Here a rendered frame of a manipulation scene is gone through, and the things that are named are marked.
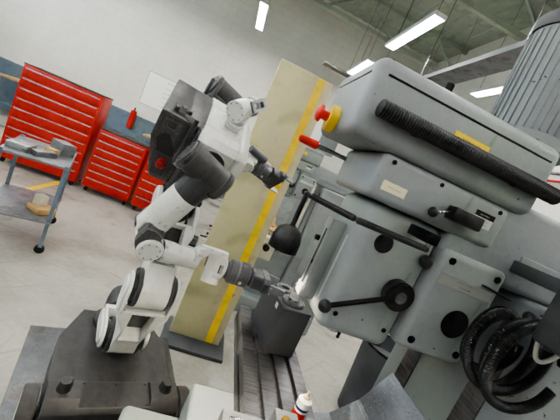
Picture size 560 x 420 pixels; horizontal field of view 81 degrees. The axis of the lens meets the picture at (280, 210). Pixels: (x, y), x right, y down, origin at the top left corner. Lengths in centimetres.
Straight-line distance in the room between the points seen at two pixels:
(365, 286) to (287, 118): 189
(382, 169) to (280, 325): 75
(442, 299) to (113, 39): 1022
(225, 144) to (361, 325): 63
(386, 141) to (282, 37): 962
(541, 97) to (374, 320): 63
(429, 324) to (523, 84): 61
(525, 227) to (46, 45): 1089
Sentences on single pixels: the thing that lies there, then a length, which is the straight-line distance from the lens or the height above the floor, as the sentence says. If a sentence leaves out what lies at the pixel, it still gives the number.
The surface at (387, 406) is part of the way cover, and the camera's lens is 125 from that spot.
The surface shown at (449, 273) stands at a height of 155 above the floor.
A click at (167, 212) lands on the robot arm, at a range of 97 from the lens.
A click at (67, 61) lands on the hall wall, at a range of 1084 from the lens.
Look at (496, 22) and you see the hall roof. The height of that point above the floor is 542.
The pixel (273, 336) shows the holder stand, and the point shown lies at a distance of 127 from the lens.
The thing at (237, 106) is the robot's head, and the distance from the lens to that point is 103.
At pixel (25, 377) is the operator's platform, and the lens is 183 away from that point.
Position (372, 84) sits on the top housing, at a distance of 70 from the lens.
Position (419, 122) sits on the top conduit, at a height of 179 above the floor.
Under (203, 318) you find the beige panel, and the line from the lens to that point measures 286.
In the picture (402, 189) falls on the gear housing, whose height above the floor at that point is 167.
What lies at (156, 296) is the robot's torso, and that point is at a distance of 129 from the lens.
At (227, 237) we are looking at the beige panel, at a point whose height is 93.
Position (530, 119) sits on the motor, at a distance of 97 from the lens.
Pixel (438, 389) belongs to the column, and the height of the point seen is 122.
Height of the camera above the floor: 162
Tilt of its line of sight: 8 degrees down
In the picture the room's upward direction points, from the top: 24 degrees clockwise
